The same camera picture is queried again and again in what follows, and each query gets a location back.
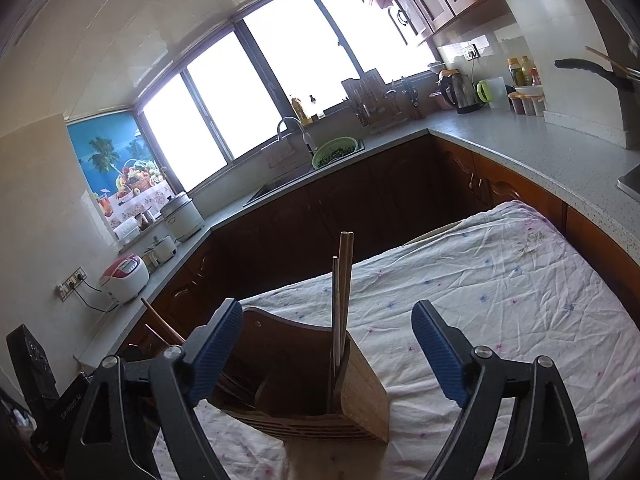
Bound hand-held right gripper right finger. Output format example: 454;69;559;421
411;299;591;480

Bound steel sink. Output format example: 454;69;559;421
243;152;366;208

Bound steel stove top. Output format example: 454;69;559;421
616;165;640;198

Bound large white cooker pot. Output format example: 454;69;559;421
160;191;206;242

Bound brown wooden base cabinets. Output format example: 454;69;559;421
120;132;640;361

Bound chrome kitchen faucet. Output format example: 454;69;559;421
276;116;316;157

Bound green colander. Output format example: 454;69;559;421
311;136;360;170

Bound wall power strip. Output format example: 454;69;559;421
55;267;87;302

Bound wooden utensil holder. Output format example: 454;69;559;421
207;306;391;445

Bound kitchen window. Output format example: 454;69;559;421
135;0;441;191

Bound steel electric kettle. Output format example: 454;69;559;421
437;69;485;114

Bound long cooking chopstick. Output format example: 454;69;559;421
585;46;640;78

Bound black power cable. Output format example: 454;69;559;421
75;277;121;313

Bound grey kitchen countertop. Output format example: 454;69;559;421
75;107;640;366

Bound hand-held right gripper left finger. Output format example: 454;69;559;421
62;297;246;480

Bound white floral tablecloth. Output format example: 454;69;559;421
150;200;640;480

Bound black pan handle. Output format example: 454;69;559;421
553;57;640;92

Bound white pitcher with green handle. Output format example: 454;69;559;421
476;76;510;110

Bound tropical fruit wall poster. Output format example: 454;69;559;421
66;117;173;228

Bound white spice jar set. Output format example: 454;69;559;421
507;85;546;117

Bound small white stew pot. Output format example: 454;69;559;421
149;235;178;265

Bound red and white rice cooker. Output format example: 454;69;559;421
98;254;151;305

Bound metal dish rack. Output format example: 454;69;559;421
341;67;407;133

